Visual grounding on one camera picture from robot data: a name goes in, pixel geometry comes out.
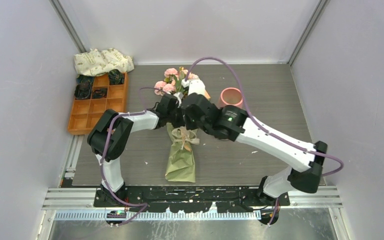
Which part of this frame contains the dark rolled sock top right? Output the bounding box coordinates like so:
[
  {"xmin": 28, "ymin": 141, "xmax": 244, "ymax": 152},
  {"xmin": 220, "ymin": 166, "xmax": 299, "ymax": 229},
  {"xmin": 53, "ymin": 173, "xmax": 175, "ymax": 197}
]
[{"xmin": 108, "ymin": 69, "xmax": 125, "ymax": 86}]

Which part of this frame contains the green paper flower bouquet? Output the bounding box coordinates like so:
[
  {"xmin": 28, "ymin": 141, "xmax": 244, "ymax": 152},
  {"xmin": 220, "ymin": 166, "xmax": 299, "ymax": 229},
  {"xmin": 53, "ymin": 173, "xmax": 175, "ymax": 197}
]
[{"xmin": 154, "ymin": 67, "xmax": 200, "ymax": 183}]

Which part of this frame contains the dark rolled sock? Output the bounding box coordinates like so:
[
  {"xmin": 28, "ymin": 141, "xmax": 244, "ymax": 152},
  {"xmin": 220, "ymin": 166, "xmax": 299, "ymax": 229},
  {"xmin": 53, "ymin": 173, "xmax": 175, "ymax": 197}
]
[
  {"xmin": 76, "ymin": 74, "xmax": 95, "ymax": 85},
  {"xmin": 74, "ymin": 81, "xmax": 92, "ymax": 100},
  {"xmin": 91, "ymin": 87, "xmax": 108, "ymax": 99},
  {"xmin": 108, "ymin": 69, "xmax": 125, "ymax": 86}
]

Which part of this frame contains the dark rolled sock top left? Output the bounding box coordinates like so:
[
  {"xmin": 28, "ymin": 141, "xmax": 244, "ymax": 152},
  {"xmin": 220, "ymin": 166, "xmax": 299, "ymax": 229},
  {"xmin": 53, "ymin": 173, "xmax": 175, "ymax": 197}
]
[{"xmin": 76, "ymin": 74, "xmax": 95, "ymax": 85}]

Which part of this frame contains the pink cylindrical vase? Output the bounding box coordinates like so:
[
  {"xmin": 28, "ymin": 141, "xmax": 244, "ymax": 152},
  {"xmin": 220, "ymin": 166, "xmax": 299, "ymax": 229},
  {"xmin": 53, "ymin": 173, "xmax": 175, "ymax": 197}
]
[{"xmin": 216, "ymin": 87, "xmax": 243, "ymax": 108}]

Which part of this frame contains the dark rolled sock middle centre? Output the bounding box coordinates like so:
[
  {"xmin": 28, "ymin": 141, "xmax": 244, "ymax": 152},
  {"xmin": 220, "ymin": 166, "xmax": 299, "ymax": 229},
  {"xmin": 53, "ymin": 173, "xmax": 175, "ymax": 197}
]
[{"xmin": 91, "ymin": 87, "xmax": 108, "ymax": 99}]

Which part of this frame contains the aluminium frame rail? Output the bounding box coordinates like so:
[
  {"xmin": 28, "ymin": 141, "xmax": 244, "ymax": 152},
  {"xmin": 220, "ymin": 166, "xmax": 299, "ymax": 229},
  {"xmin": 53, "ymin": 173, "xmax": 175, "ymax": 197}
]
[{"xmin": 41, "ymin": 135, "xmax": 344, "ymax": 221}]

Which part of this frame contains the orange wooden compartment tray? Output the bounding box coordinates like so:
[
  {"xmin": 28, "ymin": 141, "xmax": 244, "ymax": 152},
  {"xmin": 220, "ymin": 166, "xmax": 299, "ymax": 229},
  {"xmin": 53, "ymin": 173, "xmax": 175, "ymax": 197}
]
[{"xmin": 67, "ymin": 72, "xmax": 129, "ymax": 135}]

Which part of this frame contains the dark rolled sock middle left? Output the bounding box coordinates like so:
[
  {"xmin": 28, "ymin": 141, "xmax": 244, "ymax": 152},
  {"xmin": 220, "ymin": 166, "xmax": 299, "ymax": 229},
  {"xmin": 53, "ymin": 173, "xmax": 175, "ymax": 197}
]
[{"xmin": 74, "ymin": 81, "xmax": 92, "ymax": 100}]

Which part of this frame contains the beige printed ribbon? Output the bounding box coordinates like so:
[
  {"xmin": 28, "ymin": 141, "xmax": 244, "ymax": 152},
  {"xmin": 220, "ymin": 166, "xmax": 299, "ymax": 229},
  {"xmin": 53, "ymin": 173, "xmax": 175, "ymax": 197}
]
[{"xmin": 168, "ymin": 126, "xmax": 200, "ymax": 153}]

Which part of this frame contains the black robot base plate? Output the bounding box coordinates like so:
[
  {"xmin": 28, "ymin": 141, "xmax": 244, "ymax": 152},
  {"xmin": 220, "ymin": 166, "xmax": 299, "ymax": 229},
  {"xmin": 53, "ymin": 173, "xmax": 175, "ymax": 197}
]
[{"xmin": 93, "ymin": 184, "xmax": 291, "ymax": 214}]

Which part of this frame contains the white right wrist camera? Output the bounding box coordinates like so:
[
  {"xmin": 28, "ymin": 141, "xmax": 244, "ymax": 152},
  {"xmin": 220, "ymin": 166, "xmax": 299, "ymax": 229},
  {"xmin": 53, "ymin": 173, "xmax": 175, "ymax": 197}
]
[{"xmin": 181, "ymin": 78, "xmax": 206, "ymax": 96}]

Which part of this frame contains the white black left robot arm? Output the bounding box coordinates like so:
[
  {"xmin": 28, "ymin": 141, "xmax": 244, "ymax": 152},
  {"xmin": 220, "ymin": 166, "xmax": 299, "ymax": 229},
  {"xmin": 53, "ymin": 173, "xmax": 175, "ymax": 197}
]
[{"xmin": 87, "ymin": 93, "xmax": 184, "ymax": 207}]

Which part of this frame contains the cream printed cloth bag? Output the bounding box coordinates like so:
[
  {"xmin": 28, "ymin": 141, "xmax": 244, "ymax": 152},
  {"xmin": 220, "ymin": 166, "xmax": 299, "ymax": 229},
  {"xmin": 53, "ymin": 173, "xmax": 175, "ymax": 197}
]
[{"xmin": 73, "ymin": 48, "xmax": 135, "ymax": 77}]

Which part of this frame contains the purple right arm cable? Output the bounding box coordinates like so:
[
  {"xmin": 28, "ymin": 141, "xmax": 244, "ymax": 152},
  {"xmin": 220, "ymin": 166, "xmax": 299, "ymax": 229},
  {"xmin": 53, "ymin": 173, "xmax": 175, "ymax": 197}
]
[{"xmin": 184, "ymin": 56, "xmax": 344, "ymax": 227}]

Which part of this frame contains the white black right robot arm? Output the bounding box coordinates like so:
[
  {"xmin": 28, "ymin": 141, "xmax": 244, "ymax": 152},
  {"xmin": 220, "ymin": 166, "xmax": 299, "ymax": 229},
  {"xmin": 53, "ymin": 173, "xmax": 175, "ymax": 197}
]
[{"xmin": 180, "ymin": 93, "xmax": 327, "ymax": 206}]

